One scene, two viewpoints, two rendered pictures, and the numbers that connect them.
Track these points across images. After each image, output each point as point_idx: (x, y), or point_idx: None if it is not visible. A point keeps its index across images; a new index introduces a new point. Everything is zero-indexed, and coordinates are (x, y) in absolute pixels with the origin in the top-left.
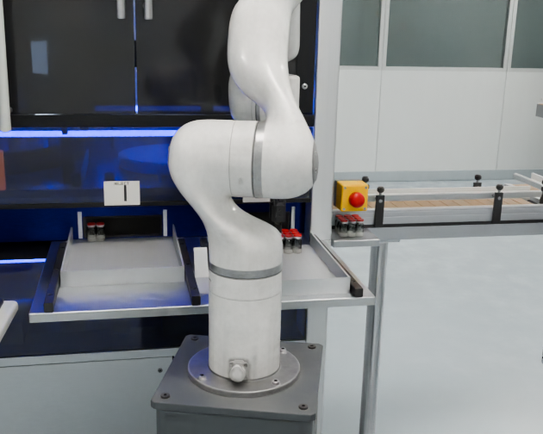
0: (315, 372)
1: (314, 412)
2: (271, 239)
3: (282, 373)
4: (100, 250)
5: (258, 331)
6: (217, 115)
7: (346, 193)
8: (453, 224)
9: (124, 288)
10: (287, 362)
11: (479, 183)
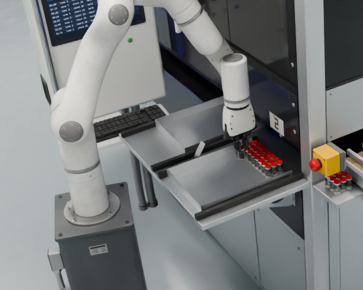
0: (97, 229)
1: (57, 239)
2: (68, 157)
3: (86, 219)
4: (219, 114)
5: (71, 194)
6: (256, 63)
7: (314, 156)
8: None
9: (165, 143)
10: (99, 218)
11: None
